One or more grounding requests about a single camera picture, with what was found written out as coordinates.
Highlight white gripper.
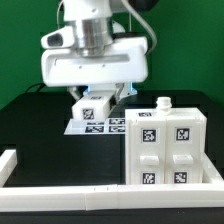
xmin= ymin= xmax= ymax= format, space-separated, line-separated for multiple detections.
xmin=41 ymin=27 xmax=148 ymax=104

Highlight white cabinet top block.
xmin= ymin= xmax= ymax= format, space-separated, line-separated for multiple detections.
xmin=72 ymin=95 xmax=110 ymax=122

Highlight white cabinet box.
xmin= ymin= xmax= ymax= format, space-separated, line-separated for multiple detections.
xmin=125 ymin=97 xmax=207 ymax=185

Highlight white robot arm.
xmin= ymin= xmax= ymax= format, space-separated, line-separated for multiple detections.
xmin=41 ymin=0 xmax=157 ymax=100

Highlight white U-shaped fence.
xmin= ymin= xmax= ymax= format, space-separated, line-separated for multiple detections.
xmin=0 ymin=149 xmax=224 ymax=212

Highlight white marker base plate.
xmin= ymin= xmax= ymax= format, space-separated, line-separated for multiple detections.
xmin=64 ymin=118 xmax=125 ymax=135

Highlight black cable bundle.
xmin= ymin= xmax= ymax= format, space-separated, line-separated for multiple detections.
xmin=25 ymin=83 xmax=46 ymax=94

